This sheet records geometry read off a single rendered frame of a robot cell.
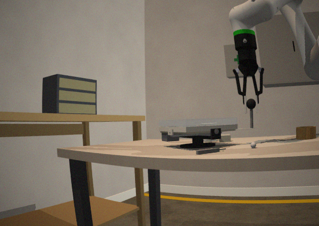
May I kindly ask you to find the brown cylinder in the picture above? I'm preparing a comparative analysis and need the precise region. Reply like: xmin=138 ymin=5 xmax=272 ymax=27
xmin=296 ymin=126 xmax=316 ymax=140

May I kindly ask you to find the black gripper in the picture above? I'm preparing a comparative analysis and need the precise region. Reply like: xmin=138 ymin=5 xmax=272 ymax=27
xmin=233 ymin=48 xmax=264 ymax=113

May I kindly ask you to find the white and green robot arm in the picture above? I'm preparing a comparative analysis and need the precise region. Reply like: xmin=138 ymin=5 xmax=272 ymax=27
xmin=229 ymin=0 xmax=319 ymax=80

